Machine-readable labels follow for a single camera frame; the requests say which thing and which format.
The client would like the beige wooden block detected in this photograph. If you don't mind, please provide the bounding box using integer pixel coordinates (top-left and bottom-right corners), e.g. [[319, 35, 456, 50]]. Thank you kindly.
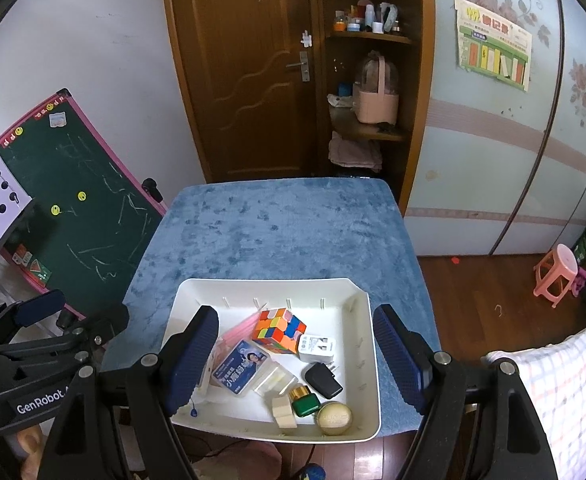
[[271, 396, 297, 430]]

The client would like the brown wooden door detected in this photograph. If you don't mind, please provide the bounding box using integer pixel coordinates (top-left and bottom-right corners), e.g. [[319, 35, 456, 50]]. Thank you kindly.
[[164, 0, 320, 182]]

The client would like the pink pen pack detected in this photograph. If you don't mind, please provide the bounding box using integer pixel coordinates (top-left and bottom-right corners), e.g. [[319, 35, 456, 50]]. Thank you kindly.
[[219, 312, 261, 349]]

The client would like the wooden corner shelf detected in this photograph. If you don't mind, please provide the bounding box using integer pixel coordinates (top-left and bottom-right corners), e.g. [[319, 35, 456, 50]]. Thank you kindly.
[[318, 0, 435, 211]]

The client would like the round cream compact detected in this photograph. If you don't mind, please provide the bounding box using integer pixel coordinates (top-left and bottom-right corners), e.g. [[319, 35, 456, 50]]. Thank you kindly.
[[315, 401, 354, 436]]

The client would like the white usb charger block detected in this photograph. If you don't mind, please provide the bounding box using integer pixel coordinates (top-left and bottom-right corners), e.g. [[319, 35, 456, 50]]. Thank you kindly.
[[297, 334, 334, 364]]

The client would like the pink plastic stool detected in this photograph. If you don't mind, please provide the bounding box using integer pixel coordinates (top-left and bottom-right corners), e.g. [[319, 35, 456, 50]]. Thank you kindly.
[[532, 244, 578, 308]]

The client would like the pink storage basket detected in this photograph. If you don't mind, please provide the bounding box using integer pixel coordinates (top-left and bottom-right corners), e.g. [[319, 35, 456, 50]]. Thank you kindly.
[[353, 51, 399, 125]]

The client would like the white plastic tray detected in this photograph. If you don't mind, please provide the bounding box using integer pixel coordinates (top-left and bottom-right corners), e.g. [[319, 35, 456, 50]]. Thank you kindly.
[[159, 276, 382, 443]]

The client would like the white checkered bedding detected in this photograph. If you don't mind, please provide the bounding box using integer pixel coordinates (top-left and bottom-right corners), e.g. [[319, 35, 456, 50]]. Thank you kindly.
[[483, 328, 586, 479]]

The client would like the colourful rubik's cube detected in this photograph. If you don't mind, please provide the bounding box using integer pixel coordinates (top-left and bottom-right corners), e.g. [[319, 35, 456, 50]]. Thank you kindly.
[[251, 308, 307, 354]]

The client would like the white digital timer device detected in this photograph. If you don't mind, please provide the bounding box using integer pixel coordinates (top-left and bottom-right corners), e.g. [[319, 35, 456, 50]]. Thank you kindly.
[[195, 340, 223, 396]]

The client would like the wall poster calendar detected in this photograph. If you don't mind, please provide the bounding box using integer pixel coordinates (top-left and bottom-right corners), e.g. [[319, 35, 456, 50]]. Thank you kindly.
[[453, 0, 532, 92]]

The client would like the metal door handle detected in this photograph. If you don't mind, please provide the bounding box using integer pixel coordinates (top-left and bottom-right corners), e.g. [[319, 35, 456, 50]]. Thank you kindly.
[[285, 50, 310, 82]]

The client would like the black power adapter plug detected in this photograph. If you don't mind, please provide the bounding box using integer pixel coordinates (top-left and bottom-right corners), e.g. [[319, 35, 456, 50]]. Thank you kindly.
[[303, 362, 343, 399]]

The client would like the green perfume bottle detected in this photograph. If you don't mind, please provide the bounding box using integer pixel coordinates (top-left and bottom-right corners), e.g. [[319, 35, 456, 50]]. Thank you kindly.
[[289, 385, 321, 417]]

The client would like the blue card box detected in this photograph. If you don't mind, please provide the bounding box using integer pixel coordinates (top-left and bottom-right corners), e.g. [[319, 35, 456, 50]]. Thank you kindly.
[[212, 339, 270, 396]]

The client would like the blue plush table cover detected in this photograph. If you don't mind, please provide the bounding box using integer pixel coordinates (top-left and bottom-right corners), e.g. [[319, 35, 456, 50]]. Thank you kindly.
[[100, 176, 442, 438]]

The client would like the pink folded cloth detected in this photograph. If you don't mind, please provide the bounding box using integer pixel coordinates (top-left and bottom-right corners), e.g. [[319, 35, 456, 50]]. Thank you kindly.
[[329, 131, 382, 171]]

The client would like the green chalkboard pink frame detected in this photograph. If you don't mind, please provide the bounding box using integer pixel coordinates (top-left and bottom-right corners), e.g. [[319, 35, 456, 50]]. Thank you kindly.
[[0, 89, 166, 316]]

